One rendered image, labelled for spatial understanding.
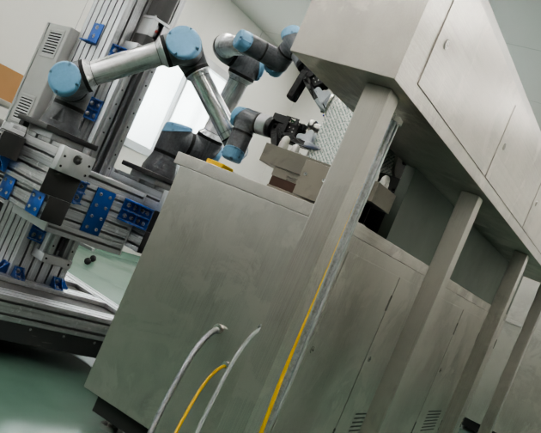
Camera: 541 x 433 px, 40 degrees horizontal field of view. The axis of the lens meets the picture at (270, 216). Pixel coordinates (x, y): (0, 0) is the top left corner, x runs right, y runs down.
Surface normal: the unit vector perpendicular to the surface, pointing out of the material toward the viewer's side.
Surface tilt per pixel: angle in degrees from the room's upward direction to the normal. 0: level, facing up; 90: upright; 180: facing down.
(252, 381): 90
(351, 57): 90
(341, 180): 90
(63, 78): 95
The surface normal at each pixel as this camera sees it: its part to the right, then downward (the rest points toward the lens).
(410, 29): -0.44, -0.22
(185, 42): 0.15, -0.06
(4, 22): 0.80, 0.33
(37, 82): -0.61, -0.29
